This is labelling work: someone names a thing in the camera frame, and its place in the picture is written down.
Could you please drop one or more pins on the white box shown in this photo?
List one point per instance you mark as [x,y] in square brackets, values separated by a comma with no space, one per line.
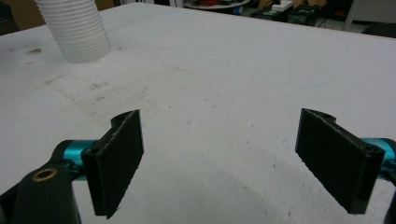
[281,6]

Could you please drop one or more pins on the dark green equipment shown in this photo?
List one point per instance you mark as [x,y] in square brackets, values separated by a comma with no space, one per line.
[299,15]

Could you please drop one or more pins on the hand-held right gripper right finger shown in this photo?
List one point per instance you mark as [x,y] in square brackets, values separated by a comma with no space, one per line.
[336,161]

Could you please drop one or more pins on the brown cardboard panel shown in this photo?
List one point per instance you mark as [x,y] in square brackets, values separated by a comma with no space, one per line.
[21,14]

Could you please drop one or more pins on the white furniture leg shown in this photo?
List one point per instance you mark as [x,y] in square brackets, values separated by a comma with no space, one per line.
[351,14]

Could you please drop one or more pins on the stack of ribbed white cups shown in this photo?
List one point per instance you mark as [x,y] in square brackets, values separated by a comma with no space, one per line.
[77,28]

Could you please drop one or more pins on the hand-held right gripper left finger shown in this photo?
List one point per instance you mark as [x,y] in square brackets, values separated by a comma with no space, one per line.
[115,161]

